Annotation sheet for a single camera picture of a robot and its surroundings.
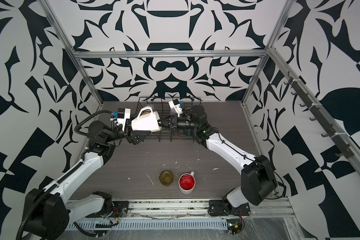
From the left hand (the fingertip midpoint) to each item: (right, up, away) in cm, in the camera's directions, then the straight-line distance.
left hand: (149, 122), depth 65 cm
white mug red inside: (+17, -33, +17) cm, 41 cm away
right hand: (+3, -1, +1) cm, 3 cm away
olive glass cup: (+5, -31, +18) cm, 36 cm away
